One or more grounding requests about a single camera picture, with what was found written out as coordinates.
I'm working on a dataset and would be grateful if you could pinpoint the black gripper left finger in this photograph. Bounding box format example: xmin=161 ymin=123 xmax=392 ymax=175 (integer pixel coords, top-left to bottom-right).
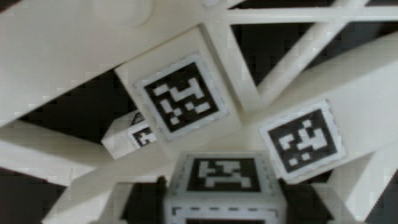
xmin=120 ymin=176 xmax=167 ymax=224

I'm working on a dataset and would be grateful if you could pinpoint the white chair seat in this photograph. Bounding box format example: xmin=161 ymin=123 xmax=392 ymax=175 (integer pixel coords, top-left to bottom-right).
xmin=115 ymin=27 xmax=240 ymax=147

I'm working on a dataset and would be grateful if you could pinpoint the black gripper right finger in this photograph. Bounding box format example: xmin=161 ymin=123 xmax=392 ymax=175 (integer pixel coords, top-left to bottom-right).
xmin=277 ymin=181 xmax=337 ymax=224

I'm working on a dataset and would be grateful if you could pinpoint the white tagged chair leg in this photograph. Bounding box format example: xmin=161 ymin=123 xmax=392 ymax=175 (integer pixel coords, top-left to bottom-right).
xmin=163 ymin=152 xmax=288 ymax=224
xmin=101 ymin=111 xmax=156 ymax=159

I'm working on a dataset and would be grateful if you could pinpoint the white chair backrest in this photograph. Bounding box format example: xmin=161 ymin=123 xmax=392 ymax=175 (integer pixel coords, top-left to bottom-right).
xmin=0 ymin=0 xmax=398 ymax=224

